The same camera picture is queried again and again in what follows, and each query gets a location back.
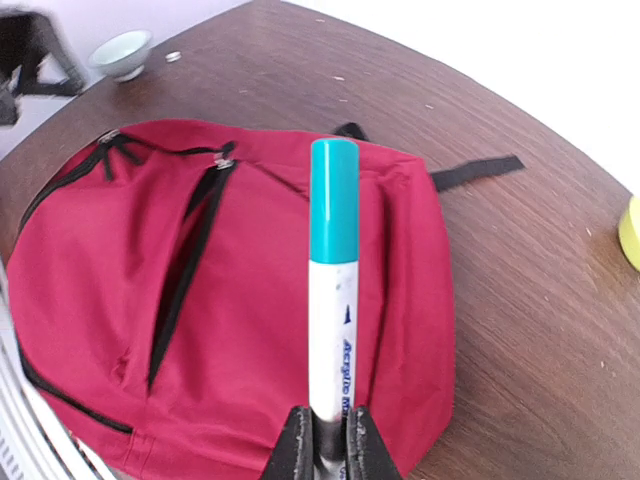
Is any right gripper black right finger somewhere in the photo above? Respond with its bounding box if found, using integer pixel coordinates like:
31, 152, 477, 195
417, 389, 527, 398
346, 406, 402, 480

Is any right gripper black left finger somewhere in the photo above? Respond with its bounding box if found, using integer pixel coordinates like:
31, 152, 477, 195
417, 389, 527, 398
260, 406, 314, 480

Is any red backpack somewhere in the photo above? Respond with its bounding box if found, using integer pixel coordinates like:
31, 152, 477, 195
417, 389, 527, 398
7, 119, 522, 479

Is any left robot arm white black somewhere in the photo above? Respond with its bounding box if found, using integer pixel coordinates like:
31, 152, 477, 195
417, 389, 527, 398
1, 7, 87, 127

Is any lime green bowl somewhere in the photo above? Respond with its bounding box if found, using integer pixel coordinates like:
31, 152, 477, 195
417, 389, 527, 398
618, 196, 640, 271

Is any pale blue ceramic bowl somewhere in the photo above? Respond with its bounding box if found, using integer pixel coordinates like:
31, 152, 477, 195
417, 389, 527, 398
89, 30, 152, 83

